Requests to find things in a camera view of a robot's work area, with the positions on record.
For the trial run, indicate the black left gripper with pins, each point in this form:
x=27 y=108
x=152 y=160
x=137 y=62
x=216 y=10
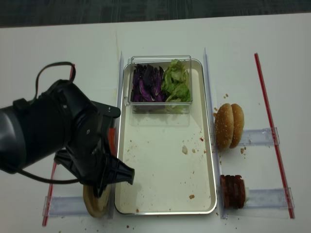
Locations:
x=87 y=155

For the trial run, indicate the bun slice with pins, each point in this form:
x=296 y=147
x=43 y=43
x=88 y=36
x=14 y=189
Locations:
x=96 y=207

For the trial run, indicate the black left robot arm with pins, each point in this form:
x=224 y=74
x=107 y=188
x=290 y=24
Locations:
x=65 y=122

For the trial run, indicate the red tomato slices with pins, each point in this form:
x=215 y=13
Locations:
x=111 y=140

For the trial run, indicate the green lettuce leaves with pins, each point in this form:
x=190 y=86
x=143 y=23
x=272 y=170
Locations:
x=176 y=83

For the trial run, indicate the metal tray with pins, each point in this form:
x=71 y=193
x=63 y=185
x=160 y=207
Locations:
x=170 y=154

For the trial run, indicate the lower left clear slider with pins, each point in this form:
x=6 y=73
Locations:
x=64 y=206

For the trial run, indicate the clear slider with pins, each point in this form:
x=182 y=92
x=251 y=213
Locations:
x=278 y=198
x=64 y=206
x=260 y=137

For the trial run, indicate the purple cabbage leaves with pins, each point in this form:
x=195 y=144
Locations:
x=146 y=83

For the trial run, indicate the clear plastic salad container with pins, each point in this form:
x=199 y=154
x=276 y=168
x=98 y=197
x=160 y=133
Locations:
x=158 y=107

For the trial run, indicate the sesame top bun front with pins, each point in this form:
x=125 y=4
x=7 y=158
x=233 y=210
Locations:
x=224 y=126

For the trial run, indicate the top bun rear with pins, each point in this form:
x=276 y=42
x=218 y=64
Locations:
x=238 y=117

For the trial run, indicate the upper right clear slider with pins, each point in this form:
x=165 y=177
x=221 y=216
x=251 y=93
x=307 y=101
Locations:
x=260 y=137

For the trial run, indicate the lower right clear slider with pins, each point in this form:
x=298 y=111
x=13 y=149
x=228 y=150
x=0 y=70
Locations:
x=278 y=198

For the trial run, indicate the left red rail strip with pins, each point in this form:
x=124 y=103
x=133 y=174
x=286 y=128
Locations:
x=52 y=174

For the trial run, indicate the red rail strip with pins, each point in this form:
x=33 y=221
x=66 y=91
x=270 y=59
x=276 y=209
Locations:
x=286 y=188
x=52 y=174

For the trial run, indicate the right clear divider rail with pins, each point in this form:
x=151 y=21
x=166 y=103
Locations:
x=211 y=103

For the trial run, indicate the right red rail strip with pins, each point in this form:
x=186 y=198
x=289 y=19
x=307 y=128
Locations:
x=286 y=188

